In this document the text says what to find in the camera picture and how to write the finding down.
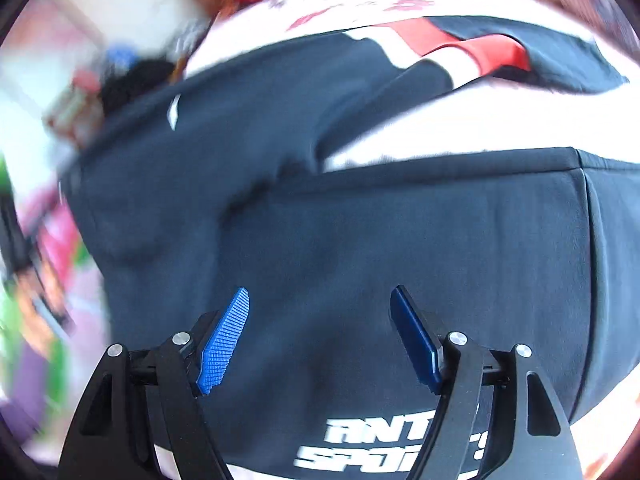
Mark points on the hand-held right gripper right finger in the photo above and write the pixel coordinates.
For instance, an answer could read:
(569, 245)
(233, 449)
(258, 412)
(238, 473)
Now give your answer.
(415, 335)

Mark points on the bed with floral white sheet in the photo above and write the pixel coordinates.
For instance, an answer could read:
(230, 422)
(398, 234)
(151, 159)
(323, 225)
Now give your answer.
(500, 120)

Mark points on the wooden chair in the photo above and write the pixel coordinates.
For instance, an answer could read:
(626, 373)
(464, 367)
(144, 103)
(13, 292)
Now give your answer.
(75, 107)

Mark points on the blue object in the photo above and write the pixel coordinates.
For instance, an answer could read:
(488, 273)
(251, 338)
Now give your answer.
(121, 53)

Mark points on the black clothes pile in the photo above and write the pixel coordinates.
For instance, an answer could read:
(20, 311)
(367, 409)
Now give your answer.
(135, 85)

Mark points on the dark navy pants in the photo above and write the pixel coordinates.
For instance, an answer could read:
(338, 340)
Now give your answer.
(350, 235)

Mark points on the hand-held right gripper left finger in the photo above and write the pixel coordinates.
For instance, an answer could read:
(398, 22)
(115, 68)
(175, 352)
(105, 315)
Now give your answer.
(222, 345)

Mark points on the floral wardrobe door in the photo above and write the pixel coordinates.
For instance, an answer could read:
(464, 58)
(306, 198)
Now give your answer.
(45, 260)

